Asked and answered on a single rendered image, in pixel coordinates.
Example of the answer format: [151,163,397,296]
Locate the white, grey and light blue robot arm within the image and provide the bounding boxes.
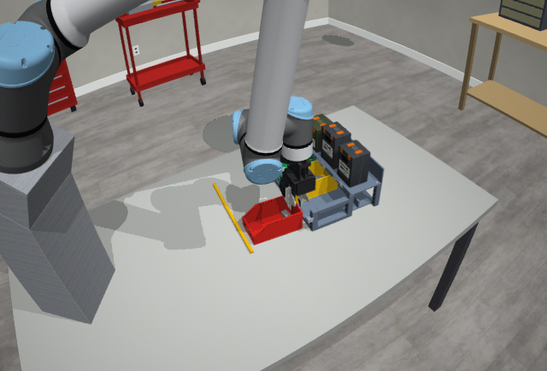
[0,0,314,185]

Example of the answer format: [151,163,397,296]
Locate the yellow open bin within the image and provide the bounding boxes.
[307,161,338,199]

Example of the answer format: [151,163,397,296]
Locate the grey metal shelf rack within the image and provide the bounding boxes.
[297,149,385,232]

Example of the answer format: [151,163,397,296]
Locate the green open bin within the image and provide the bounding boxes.
[278,156,316,182]

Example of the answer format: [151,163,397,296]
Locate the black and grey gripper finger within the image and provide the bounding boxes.
[298,193,309,207]
[279,177,296,210]

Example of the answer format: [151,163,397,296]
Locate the yellow bar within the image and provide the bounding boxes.
[213,183,254,254]

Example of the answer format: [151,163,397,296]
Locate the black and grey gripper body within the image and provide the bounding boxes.
[282,158,316,197]

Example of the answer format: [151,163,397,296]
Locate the red bin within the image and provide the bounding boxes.
[244,196,303,244]

